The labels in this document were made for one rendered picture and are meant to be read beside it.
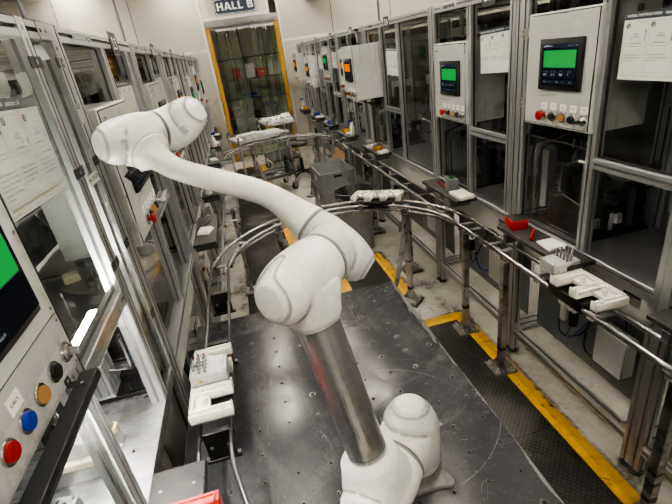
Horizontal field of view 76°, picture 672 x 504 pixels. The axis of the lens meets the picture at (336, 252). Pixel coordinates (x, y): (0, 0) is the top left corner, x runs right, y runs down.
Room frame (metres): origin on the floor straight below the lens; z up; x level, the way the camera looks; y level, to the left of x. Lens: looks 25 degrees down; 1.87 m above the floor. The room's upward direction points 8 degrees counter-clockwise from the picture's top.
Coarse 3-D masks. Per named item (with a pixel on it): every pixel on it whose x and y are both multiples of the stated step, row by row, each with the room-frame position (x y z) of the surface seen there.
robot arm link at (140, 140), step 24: (120, 120) 1.08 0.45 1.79; (144, 120) 1.10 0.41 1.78; (96, 144) 1.04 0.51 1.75; (120, 144) 1.03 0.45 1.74; (144, 144) 1.05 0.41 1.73; (168, 144) 1.12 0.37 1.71; (144, 168) 1.07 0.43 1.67; (168, 168) 1.03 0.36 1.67; (192, 168) 1.04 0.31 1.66; (216, 168) 1.07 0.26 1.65; (240, 192) 1.04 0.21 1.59; (264, 192) 1.04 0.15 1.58; (288, 192) 1.05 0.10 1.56; (288, 216) 1.00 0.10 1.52; (312, 216) 0.97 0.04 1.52
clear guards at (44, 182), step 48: (0, 48) 0.99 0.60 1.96; (48, 48) 1.26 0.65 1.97; (0, 96) 0.91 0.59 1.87; (0, 144) 0.83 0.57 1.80; (48, 144) 1.03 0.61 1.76; (0, 192) 0.76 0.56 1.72; (48, 192) 0.93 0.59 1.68; (96, 192) 1.21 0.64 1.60; (48, 240) 0.85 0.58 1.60; (96, 240) 1.08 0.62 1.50; (48, 288) 0.77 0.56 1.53; (96, 288) 0.97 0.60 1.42; (96, 336) 0.86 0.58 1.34; (48, 432) 0.57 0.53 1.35; (96, 432) 0.69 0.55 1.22; (96, 480) 0.62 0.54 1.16
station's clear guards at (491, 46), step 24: (504, 0) 2.37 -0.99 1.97; (456, 24) 2.85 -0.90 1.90; (480, 24) 2.58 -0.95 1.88; (504, 24) 2.35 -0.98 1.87; (480, 48) 2.57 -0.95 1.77; (504, 48) 2.35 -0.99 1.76; (480, 72) 2.57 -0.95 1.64; (504, 72) 2.34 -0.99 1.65; (480, 96) 2.58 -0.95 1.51; (504, 96) 2.34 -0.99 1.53; (480, 120) 2.58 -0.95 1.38; (504, 120) 2.34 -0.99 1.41; (456, 144) 2.87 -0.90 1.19; (456, 168) 2.88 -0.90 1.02
